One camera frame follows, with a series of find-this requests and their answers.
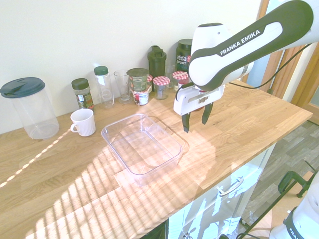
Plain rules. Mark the tall clear drinking glass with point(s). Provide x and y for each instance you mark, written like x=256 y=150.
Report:
x=122 y=84

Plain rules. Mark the wooden door frame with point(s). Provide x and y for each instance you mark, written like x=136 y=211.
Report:
x=286 y=67

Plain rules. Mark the clear plastic rectangular container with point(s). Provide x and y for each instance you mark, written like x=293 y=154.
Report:
x=143 y=149

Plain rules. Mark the glass jar checkered lid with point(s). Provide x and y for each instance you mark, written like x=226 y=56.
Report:
x=149 y=82
x=161 y=87
x=179 y=81

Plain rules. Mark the large clear canister green lid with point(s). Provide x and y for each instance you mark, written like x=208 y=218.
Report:
x=32 y=109

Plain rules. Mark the clear bottle green cap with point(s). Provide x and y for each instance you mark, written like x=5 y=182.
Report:
x=104 y=87

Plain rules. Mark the black C-clamp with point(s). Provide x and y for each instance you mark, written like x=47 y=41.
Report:
x=290 y=180

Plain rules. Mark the Vega Sport protein tub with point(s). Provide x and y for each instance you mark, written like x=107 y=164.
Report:
x=183 y=56

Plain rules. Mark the red white yogurt cup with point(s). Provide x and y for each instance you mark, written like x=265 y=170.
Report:
x=140 y=97

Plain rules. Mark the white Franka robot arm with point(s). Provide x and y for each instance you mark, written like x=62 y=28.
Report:
x=234 y=42

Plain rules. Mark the white ceramic mug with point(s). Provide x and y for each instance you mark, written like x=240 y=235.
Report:
x=84 y=123

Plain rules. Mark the white cabinet drawer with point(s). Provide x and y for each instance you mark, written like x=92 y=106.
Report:
x=224 y=199

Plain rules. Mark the dark green shaker bottle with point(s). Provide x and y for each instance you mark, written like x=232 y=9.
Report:
x=157 y=62

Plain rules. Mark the tin can with label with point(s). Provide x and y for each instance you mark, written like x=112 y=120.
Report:
x=137 y=79

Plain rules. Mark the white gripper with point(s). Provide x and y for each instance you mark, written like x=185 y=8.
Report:
x=192 y=99

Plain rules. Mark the spice jar dark lid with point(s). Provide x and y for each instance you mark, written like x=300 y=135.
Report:
x=83 y=95

